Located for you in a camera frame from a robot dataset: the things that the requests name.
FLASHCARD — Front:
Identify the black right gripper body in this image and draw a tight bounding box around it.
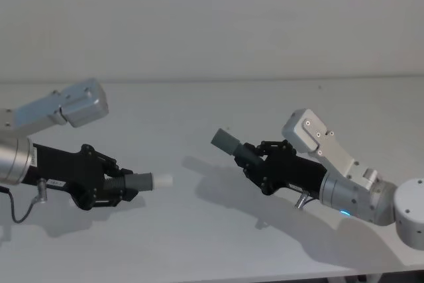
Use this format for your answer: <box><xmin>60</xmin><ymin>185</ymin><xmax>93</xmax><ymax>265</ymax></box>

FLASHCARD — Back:
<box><xmin>262</xmin><ymin>147</ymin><xmax>328</xmax><ymax>198</ymax></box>

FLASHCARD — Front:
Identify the grey plug with white tip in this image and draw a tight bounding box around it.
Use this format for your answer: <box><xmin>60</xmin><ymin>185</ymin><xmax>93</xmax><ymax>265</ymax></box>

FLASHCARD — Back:
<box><xmin>105</xmin><ymin>172</ymin><xmax>174</xmax><ymax>196</ymax></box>

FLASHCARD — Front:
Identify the thin dark gripper cable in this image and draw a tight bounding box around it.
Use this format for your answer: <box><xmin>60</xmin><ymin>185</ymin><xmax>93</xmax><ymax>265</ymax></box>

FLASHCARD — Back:
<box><xmin>294</xmin><ymin>190</ymin><xmax>324</xmax><ymax>211</ymax></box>
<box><xmin>0</xmin><ymin>178</ymin><xmax>50</xmax><ymax>225</ymax></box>

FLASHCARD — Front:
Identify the thin dark right gripper cable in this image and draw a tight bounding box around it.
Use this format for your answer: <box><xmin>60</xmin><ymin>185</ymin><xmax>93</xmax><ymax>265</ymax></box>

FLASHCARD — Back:
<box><xmin>294</xmin><ymin>190</ymin><xmax>324</xmax><ymax>211</ymax></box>

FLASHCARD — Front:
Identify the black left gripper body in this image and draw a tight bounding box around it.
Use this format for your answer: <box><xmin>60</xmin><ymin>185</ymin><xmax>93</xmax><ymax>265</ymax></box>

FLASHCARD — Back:
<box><xmin>32</xmin><ymin>142</ymin><xmax>107</xmax><ymax>211</ymax></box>

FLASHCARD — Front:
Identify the thin dark left gripper cable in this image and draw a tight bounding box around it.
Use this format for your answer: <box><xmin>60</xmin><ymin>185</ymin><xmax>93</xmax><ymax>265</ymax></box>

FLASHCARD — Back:
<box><xmin>0</xmin><ymin>178</ymin><xmax>50</xmax><ymax>225</ymax></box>

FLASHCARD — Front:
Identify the dark grey cylinder socket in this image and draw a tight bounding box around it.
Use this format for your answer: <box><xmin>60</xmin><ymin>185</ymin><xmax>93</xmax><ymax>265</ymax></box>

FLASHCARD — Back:
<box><xmin>210</xmin><ymin>127</ymin><xmax>264</xmax><ymax>168</ymax></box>

